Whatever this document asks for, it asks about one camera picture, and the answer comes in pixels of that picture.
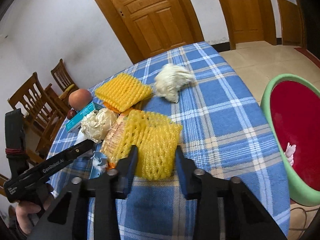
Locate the yellow foam fruit net front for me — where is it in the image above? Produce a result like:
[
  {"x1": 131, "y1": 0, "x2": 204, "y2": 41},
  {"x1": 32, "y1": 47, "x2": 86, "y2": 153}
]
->
[{"x1": 109, "y1": 109, "x2": 183, "y2": 180}]

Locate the yellow foam fruit net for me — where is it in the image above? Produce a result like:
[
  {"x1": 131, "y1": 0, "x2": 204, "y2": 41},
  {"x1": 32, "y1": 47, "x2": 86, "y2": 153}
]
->
[
  {"x1": 109, "y1": 109, "x2": 183, "y2": 180},
  {"x1": 95, "y1": 73, "x2": 152, "y2": 113}
]

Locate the cream paper ball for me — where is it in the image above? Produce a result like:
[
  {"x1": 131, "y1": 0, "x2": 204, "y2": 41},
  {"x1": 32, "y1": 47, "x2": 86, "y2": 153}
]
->
[{"x1": 80, "y1": 108, "x2": 118, "y2": 143}]

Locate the white fluffy tissue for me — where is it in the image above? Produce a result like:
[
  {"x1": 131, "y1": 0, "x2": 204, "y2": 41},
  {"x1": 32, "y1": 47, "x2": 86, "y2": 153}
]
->
[{"x1": 155, "y1": 63, "x2": 196, "y2": 103}]

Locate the person's left hand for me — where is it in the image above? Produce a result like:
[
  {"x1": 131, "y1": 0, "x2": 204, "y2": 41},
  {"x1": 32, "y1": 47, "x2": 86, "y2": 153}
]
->
[{"x1": 16, "y1": 183, "x2": 54, "y2": 235}]

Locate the orange snack wrapper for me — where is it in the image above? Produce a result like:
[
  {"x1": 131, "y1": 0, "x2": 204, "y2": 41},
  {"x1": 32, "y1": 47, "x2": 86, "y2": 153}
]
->
[{"x1": 100, "y1": 108, "x2": 132, "y2": 165}]

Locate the teal white cardboard box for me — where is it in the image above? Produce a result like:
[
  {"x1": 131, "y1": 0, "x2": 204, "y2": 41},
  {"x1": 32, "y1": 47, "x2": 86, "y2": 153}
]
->
[{"x1": 65, "y1": 102, "x2": 104, "y2": 132}]

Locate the wooden chair near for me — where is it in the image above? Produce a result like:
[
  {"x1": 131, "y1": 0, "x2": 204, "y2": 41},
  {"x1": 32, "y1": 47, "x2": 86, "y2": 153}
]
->
[{"x1": 8, "y1": 72, "x2": 65, "y2": 160}]

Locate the wooden chair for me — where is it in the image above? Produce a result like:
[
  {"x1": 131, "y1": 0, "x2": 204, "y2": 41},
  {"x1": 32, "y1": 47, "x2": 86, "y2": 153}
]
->
[
  {"x1": 44, "y1": 59, "x2": 79, "y2": 113},
  {"x1": 8, "y1": 72, "x2": 65, "y2": 160}
]

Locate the dark red jujube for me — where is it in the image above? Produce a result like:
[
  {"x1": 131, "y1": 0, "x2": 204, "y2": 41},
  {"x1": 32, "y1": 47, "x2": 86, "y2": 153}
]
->
[{"x1": 67, "y1": 109, "x2": 77, "y2": 120}]

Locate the yellow foam fruit net back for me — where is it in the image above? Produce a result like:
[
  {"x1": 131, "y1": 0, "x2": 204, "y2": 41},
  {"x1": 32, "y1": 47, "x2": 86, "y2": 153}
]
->
[{"x1": 95, "y1": 73, "x2": 152, "y2": 113}]

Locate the blue plaid tablecloth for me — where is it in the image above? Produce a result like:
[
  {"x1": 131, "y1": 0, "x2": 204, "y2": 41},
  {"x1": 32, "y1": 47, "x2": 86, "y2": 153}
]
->
[{"x1": 47, "y1": 41, "x2": 291, "y2": 240}]

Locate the red apple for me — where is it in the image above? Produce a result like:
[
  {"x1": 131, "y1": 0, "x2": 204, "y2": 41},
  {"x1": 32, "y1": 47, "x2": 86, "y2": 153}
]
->
[{"x1": 68, "y1": 88, "x2": 92, "y2": 111}]

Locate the wooden chair far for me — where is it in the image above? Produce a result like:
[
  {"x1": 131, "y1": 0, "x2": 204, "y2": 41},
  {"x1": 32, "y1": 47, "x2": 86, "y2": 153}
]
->
[{"x1": 44, "y1": 59, "x2": 79, "y2": 113}]

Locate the green red watermelon bin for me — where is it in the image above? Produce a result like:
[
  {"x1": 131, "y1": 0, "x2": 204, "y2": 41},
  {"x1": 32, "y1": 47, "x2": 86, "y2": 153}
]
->
[{"x1": 260, "y1": 74, "x2": 319, "y2": 206}]

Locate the wooden door left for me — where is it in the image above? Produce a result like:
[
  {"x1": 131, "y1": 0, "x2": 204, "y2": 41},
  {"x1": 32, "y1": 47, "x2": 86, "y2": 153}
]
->
[{"x1": 95, "y1": 0, "x2": 204, "y2": 63}]

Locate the small wooden cabinet door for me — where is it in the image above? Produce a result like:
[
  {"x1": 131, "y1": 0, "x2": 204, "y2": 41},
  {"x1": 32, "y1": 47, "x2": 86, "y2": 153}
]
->
[{"x1": 277, "y1": 0, "x2": 303, "y2": 47}]

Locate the wooden door right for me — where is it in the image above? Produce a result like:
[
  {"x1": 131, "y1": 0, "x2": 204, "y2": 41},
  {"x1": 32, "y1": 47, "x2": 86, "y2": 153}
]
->
[{"x1": 219, "y1": 0, "x2": 277, "y2": 49}]

